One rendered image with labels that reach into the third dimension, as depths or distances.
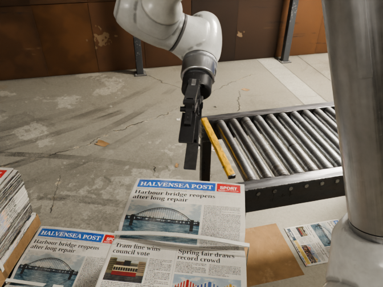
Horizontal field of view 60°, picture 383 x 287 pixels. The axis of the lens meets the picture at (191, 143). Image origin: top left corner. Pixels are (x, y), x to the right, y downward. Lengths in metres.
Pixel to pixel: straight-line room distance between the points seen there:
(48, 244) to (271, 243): 1.39
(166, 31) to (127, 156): 1.99
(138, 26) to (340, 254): 0.63
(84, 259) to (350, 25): 0.88
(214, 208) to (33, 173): 2.14
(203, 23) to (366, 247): 0.63
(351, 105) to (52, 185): 2.36
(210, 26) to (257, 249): 1.48
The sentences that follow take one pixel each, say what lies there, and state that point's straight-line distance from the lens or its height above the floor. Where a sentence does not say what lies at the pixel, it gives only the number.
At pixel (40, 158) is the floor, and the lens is 2.93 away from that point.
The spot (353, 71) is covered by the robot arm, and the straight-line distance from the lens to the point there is 0.43.
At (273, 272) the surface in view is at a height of 0.00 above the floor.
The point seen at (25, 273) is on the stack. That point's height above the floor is 0.83.
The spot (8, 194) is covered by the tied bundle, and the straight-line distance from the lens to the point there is 1.00.
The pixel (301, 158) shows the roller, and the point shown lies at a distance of 1.45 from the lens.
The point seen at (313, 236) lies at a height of 0.01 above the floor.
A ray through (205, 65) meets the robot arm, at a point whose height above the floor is 1.33.
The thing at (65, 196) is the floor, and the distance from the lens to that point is 2.51.
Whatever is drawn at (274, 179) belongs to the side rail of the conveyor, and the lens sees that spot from 1.31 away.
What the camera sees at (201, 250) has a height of 1.06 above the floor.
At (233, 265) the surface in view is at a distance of 0.71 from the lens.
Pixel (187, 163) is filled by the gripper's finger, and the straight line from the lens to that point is 0.80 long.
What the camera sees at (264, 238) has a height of 0.00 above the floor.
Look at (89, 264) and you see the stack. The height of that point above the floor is 0.83.
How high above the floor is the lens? 1.64
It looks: 35 degrees down
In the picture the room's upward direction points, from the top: straight up
